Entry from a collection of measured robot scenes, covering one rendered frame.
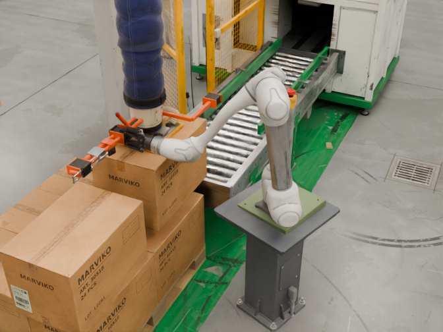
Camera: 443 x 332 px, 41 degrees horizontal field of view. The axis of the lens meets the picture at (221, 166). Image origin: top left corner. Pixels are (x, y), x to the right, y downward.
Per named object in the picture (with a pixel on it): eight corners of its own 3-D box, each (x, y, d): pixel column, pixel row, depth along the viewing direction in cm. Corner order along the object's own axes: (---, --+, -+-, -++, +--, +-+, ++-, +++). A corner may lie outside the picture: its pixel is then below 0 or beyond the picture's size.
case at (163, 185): (151, 161, 382) (147, 105, 360) (207, 175, 368) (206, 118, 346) (97, 212, 336) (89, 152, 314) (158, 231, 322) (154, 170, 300)
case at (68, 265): (88, 238, 337) (78, 181, 314) (148, 259, 322) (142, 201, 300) (14, 311, 292) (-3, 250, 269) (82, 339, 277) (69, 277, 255)
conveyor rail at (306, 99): (331, 71, 554) (333, 52, 544) (337, 72, 552) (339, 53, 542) (225, 208, 382) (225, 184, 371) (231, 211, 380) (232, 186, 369)
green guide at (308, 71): (324, 54, 549) (325, 45, 544) (335, 56, 545) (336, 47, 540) (256, 134, 429) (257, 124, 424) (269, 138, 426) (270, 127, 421)
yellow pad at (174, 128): (169, 122, 343) (169, 114, 340) (184, 125, 339) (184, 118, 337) (138, 149, 317) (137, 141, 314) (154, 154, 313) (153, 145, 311)
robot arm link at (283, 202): (296, 203, 312) (306, 230, 294) (266, 209, 312) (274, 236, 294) (285, 72, 268) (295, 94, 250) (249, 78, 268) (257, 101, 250)
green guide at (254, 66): (270, 45, 568) (271, 35, 563) (281, 46, 564) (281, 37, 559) (191, 118, 449) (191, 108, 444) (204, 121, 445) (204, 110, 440)
